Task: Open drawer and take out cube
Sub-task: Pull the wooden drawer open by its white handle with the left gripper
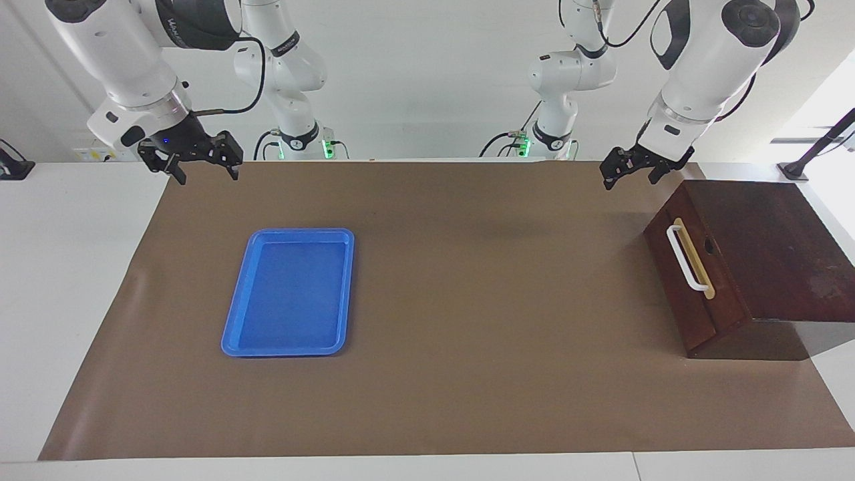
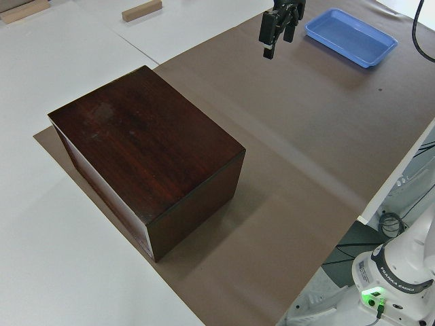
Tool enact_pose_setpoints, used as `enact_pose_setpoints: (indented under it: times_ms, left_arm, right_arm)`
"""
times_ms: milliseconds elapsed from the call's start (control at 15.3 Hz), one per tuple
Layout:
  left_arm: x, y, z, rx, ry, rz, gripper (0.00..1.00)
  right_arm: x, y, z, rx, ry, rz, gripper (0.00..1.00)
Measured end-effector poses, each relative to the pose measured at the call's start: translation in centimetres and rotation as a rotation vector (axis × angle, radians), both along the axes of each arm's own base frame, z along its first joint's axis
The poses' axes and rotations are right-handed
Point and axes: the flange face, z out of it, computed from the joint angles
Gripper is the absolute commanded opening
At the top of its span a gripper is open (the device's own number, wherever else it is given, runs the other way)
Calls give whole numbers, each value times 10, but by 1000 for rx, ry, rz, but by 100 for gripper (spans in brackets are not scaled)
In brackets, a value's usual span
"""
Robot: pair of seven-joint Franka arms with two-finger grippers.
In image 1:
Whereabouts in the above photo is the dark brown wooden cabinet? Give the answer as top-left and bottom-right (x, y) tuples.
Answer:
(643, 179), (855, 361)

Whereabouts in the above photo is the dark wooden drawer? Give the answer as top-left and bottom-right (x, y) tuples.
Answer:
(643, 182), (752, 349)

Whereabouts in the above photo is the black clamp mount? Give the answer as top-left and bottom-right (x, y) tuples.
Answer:
(0, 138), (35, 181)

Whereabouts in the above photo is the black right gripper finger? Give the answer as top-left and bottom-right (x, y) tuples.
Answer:
(208, 131), (244, 181)
(138, 142), (186, 186)

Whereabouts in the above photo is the white drawer handle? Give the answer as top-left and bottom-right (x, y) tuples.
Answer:
(666, 224), (710, 293)

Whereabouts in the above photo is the black camera stand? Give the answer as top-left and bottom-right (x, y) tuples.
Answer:
(778, 107), (855, 182)

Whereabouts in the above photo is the brown table mat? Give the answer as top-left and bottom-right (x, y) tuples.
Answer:
(38, 159), (855, 462)

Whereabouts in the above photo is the blue plastic tray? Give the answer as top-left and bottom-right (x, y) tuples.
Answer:
(220, 228), (355, 358)

